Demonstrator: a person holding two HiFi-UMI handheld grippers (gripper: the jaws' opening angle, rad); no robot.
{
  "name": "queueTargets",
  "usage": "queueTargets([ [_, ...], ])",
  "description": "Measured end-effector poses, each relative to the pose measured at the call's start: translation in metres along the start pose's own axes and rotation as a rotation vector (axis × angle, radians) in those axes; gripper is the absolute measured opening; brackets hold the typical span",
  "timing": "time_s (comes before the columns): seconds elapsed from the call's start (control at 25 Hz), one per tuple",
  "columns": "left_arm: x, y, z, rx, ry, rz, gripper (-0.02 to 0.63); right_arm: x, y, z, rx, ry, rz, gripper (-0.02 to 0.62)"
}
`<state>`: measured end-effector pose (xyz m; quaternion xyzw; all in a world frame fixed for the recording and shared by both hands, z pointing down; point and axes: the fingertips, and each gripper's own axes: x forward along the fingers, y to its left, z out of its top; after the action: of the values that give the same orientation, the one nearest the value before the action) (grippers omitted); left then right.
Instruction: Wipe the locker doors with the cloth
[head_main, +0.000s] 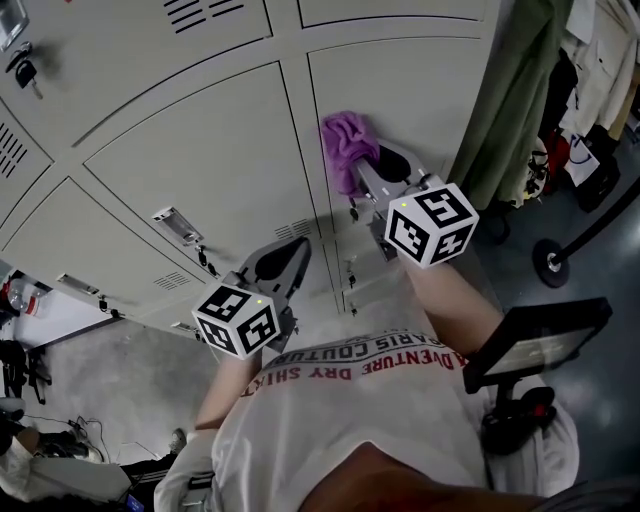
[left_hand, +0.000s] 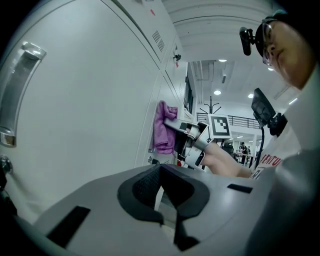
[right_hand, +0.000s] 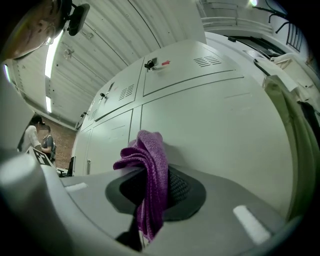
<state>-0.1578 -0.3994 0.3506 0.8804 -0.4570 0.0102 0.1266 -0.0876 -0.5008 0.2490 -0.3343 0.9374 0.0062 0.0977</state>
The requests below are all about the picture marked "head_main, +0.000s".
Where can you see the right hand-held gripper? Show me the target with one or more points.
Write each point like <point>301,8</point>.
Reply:
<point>430,225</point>

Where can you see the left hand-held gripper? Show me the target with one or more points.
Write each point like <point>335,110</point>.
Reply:
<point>235,320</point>

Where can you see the purple knitted cloth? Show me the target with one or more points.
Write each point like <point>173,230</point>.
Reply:
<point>347,145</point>

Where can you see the grey metal locker door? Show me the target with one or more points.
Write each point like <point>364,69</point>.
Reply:
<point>410,100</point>

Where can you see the grey metal lockers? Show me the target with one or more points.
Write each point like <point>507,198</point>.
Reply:
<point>175,125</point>

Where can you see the person's left forearm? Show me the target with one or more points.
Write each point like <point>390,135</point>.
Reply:
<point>225,390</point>

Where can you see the person's right forearm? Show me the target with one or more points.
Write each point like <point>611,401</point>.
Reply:
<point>450,305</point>

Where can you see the olive green hanging coat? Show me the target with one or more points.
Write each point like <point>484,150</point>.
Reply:
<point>510,90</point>

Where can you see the person's white printed T-shirt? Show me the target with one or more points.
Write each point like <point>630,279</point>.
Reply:
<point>325,425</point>

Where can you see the red bag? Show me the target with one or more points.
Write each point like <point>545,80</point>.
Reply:
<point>557,150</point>

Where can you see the black hanging garment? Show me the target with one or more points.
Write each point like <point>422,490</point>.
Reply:
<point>560,90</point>

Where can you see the white paper bag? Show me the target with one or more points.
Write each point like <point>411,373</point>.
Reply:
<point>582,160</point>

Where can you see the black monitor screen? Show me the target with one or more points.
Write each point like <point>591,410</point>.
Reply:
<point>540,340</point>

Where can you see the cream hanging jacket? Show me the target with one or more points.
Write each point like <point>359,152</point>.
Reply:
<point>605,65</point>

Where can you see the person's head and neck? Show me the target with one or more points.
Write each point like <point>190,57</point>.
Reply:
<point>400,480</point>

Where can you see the clear plastic water bottle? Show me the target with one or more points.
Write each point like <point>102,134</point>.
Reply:
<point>22,297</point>

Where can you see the black folded tripod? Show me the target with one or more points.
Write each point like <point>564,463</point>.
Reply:
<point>20,365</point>

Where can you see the black stanchion post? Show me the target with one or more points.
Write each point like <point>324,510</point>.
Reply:
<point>550,262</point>

